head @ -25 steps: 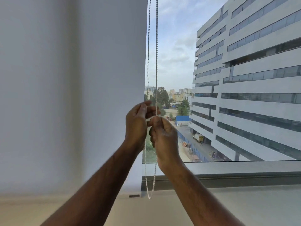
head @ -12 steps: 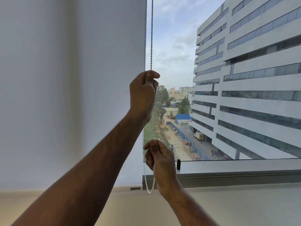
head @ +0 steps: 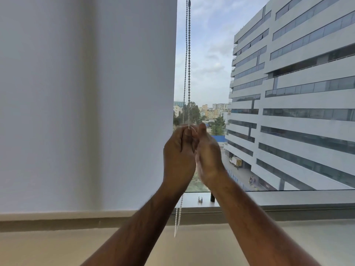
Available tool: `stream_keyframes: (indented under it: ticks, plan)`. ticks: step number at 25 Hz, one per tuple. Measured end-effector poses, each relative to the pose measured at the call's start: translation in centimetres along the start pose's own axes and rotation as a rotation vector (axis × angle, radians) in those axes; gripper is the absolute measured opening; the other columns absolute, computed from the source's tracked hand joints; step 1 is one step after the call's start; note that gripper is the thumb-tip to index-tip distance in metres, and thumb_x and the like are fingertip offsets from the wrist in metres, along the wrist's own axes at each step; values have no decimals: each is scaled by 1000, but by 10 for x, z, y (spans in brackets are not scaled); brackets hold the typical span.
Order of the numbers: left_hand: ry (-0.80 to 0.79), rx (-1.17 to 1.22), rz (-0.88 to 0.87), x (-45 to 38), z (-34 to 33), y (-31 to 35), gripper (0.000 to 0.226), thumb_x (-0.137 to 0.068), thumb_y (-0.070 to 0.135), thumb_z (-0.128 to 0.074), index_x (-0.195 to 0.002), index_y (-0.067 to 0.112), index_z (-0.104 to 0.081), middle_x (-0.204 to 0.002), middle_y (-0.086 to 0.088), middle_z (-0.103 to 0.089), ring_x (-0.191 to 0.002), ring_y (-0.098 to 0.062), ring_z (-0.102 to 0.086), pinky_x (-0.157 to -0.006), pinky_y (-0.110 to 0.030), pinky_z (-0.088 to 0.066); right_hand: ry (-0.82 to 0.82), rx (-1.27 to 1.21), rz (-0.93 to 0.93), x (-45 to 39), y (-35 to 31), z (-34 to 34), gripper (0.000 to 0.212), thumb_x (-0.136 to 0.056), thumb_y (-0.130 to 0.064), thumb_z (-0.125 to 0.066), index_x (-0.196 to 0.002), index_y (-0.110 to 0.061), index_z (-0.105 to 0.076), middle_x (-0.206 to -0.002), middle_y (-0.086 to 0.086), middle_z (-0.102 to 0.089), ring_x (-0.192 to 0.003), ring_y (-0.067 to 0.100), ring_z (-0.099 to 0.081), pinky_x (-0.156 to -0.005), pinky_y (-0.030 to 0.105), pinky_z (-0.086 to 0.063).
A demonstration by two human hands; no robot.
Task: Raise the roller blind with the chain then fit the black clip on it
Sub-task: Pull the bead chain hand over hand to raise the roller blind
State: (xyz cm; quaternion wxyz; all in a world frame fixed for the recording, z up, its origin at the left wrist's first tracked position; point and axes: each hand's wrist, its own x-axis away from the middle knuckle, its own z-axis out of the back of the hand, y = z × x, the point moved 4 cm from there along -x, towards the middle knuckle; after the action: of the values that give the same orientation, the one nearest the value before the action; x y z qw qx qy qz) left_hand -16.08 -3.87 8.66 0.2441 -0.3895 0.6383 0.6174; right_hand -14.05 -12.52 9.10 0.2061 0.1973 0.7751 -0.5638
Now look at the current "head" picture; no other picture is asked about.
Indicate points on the person's left hand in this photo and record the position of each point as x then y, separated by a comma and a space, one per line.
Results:
177, 155

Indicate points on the person's right hand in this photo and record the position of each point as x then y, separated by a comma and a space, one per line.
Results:
208, 155

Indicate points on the person's left fingers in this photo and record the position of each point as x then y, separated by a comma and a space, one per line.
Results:
188, 137

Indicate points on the person's right thumb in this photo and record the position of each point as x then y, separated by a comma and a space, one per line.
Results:
202, 130

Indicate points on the person's right forearm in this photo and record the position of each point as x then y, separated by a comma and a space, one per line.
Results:
258, 227

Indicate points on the person's left forearm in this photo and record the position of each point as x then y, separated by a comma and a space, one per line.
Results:
138, 229

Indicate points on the white delivery truck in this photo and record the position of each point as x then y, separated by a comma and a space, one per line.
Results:
236, 161

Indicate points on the large grey office building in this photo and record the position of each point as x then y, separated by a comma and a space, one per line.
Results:
294, 94

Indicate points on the white roller blind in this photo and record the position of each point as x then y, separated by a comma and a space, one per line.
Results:
86, 105

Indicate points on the grey window frame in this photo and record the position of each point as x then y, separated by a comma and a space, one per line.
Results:
249, 202

